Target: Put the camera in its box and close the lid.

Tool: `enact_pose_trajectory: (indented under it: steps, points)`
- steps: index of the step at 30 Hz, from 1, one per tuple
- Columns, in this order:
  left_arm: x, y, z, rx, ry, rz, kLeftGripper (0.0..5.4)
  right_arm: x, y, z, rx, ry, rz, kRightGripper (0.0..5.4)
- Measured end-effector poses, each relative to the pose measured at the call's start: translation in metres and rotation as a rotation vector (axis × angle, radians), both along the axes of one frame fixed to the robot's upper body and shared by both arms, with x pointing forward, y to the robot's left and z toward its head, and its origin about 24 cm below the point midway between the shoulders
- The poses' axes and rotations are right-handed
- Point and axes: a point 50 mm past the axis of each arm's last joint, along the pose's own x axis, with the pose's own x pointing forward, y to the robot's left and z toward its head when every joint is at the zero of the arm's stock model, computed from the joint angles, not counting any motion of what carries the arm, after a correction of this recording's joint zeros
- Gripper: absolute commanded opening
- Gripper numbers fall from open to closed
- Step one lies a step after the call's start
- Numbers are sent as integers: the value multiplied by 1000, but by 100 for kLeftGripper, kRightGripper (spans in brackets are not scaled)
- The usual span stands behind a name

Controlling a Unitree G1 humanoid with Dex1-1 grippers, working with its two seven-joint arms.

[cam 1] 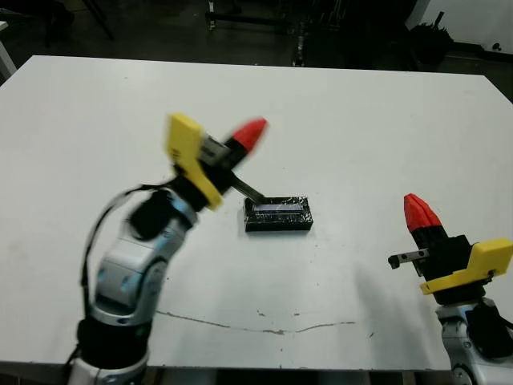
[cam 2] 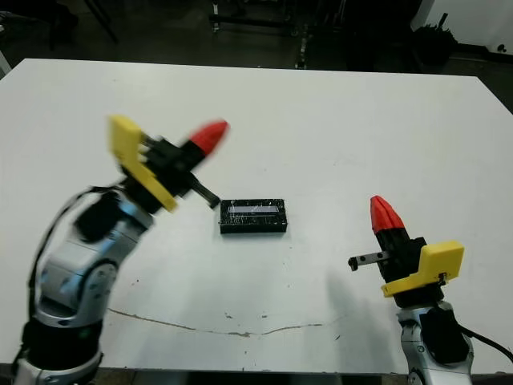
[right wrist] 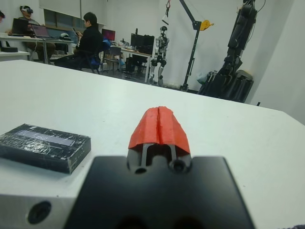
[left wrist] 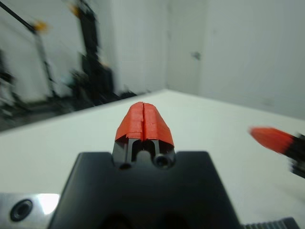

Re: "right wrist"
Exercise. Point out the cluttered white desk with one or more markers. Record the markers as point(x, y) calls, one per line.
point(133, 50)

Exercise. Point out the laptop with pink screen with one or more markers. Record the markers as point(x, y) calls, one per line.
point(40, 31)

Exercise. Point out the black computer monitor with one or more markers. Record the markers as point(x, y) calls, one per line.
point(143, 43)

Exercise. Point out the grey humanoid robot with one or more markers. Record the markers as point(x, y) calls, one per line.
point(162, 45)

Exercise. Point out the long white desk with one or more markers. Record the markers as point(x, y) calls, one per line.
point(59, 41)

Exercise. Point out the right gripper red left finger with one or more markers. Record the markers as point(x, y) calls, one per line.
point(145, 128)

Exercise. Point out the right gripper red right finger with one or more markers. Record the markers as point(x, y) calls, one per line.
point(171, 130)

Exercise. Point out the white side desk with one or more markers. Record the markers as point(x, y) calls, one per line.
point(14, 55)

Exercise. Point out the blue office chair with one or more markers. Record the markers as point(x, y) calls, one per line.
point(95, 60)

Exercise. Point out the black computer tower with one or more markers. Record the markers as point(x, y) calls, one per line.
point(133, 65)

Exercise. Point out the white headset on desk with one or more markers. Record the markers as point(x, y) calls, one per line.
point(64, 35)

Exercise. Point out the flat black device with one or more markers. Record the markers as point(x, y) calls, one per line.
point(9, 49)

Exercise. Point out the person wearing VR headset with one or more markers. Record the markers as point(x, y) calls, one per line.
point(26, 12)

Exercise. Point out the hanging red hook with tag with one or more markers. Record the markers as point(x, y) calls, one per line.
point(166, 17)

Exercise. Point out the shiny black box lid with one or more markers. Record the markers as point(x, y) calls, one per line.
point(43, 145)

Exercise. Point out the black crane stand yellow reel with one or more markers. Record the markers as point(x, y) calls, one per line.
point(196, 35)

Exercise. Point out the black laptop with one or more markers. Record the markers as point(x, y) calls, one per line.
point(20, 26)

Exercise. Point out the window with dark panes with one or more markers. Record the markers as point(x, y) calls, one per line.
point(62, 19)

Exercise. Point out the seated person in black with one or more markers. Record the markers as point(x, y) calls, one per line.
point(90, 38)

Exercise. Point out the monitor with red screen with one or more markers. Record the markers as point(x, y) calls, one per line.
point(108, 34)

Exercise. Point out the pale plastic bag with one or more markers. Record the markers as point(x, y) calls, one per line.
point(201, 78)

